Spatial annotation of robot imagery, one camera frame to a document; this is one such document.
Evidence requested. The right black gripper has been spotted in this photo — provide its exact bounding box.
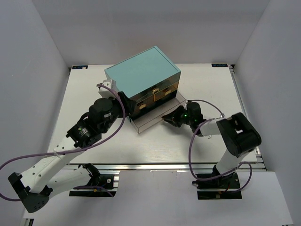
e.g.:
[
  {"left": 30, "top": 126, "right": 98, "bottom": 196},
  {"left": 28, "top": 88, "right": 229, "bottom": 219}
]
[{"left": 163, "top": 105, "right": 194, "bottom": 128}]

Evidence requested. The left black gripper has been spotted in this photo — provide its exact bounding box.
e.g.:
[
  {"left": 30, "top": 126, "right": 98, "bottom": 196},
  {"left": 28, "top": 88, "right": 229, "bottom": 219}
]
[{"left": 101, "top": 91, "right": 137, "bottom": 134}]

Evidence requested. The clear bottom drawer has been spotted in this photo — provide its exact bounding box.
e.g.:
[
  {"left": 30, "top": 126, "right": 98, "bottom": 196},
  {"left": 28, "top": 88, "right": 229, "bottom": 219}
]
[{"left": 130, "top": 91, "right": 186, "bottom": 134}]

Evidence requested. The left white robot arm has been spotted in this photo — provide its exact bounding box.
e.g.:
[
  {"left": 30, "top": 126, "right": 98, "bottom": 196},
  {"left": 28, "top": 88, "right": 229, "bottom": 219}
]
[{"left": 8, "top": 92, "right": 135, "bottom": 213}]

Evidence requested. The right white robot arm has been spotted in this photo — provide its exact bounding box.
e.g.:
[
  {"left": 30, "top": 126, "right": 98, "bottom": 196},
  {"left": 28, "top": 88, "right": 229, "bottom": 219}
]
[{"left": 162, "top": 99, "right": 262, "bottom": 188}]

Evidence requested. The teal drawer cabinet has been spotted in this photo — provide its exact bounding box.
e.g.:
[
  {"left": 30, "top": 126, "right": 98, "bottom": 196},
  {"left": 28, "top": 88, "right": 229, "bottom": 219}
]
[{"left": 104, "top": 46, "right": 181, "bottom": 120}]

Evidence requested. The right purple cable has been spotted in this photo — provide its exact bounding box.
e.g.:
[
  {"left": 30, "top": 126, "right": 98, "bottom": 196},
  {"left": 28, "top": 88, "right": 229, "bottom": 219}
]
[{"left": 188, "top": 99, "right": 253, "bottom": 194}]

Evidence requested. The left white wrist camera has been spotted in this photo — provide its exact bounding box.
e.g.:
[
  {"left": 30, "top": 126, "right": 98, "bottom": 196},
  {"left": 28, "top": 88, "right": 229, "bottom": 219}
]
[{"left": 96, "top": 79, "right": 118, "bottom": 98}]

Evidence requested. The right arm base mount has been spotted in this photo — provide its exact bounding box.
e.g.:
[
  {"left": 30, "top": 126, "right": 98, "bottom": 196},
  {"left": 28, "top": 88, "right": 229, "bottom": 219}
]
[{"left": 192, "top": 173, "right": 242, "bottom": 200}]

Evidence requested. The aluminium table edge rail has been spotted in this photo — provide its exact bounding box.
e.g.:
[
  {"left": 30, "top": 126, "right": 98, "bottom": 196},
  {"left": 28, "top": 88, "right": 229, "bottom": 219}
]
[{"left": 64, "top": 162, "right": 266, "bottom": 170}]

